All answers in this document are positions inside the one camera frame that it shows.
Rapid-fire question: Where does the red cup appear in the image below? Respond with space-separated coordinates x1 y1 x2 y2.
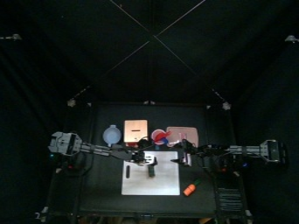
150 129 168 146

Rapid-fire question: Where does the thin diagonal cord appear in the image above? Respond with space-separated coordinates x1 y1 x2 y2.
72 0 206 100
108 0 226 102

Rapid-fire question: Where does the orange toy carrot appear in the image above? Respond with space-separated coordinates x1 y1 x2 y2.
181 178 202 197

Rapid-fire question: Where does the white cutting board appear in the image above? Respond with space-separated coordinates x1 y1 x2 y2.
120 150 181 196

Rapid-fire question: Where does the blue toy utensil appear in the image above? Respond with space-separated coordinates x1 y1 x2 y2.
156 131 173 147

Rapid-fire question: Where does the white text label sticker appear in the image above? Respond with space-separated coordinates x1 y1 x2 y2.
216 187 238 213

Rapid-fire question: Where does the pink tray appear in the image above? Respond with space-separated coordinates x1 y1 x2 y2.
165 126 200 148

